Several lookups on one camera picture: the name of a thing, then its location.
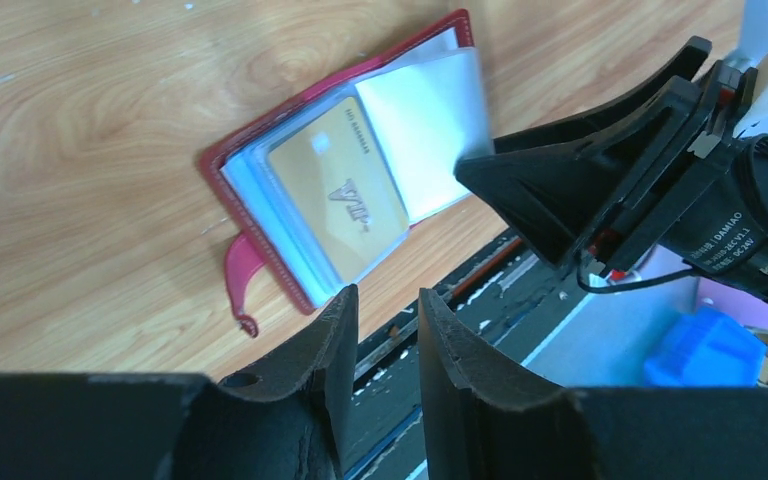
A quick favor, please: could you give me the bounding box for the blue plastic bin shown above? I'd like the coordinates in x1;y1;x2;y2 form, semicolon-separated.
643;307;767;387

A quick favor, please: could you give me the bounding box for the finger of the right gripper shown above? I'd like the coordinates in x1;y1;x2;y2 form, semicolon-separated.
493;35;714;155
455;89;696;267

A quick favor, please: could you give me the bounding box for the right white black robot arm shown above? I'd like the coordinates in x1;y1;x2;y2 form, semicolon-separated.
455;5;768;304

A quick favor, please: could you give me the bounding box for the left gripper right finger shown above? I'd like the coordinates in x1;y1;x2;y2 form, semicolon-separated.
418;289;768;479

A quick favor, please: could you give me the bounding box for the red leather card holder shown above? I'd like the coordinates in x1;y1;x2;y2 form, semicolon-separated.
198;9;494;337

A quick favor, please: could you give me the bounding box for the gold VIP card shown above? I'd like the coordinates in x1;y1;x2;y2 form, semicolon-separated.
265;95;409;283

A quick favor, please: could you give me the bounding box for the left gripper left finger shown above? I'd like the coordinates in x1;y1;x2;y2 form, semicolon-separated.
0;285;358;479

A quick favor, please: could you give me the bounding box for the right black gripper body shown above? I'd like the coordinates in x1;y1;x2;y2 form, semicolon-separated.
582;62;768;304

